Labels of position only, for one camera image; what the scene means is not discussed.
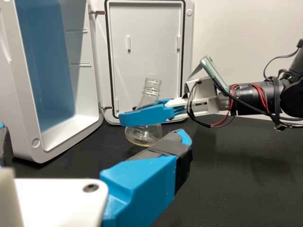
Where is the white incubator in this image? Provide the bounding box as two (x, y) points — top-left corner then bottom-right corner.
(0, 0), (100, 164)

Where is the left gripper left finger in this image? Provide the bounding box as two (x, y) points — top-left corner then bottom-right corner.
(0, 122), (14, 168)

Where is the right wrist camera phone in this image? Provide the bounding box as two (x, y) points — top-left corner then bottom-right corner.
(187, 56), (231, 94)

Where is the incubator door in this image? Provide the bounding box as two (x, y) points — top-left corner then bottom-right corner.
(90, 0), (195, 125)

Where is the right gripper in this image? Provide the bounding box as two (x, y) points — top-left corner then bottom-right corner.
(118, 77), (221, 128)

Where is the clear flask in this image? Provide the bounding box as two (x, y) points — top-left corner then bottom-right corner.
(125, 77), (164, 148)

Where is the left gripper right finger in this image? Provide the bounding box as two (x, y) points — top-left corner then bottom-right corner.
(99, 129), (193, 227)

